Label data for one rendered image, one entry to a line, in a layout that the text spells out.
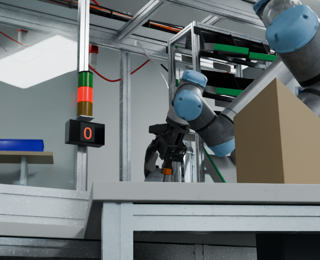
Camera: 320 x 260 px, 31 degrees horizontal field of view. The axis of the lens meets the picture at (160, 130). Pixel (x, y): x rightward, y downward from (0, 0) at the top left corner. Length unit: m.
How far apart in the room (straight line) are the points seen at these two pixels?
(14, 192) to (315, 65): 0.75
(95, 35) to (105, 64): 2.16
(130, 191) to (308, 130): 0.43
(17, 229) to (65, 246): 0.12
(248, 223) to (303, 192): 0.10
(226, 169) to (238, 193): 1.10
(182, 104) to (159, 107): 3.76
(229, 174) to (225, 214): 1.06
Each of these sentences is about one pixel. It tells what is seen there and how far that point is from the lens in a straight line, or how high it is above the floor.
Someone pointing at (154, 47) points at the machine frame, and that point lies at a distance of 3.24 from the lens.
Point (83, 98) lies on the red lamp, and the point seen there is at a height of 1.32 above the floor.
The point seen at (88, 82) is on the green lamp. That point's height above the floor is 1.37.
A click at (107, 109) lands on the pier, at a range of 5.10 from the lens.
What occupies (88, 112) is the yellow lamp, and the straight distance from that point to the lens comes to 1.86.
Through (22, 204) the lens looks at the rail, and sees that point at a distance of 1.43.
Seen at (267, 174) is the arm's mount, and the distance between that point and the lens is 1.19.
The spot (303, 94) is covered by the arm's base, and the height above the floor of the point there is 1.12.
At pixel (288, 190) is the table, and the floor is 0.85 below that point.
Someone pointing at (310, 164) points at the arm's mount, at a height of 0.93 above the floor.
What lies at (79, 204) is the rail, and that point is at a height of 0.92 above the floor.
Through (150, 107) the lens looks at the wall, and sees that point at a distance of 5.28.
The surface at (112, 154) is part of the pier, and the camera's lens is 4.98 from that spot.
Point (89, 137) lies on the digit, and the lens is 1.84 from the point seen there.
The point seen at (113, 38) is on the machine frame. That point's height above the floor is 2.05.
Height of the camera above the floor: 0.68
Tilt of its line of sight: 17 degrees up
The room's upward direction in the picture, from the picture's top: 1 degrees counter-clockwise
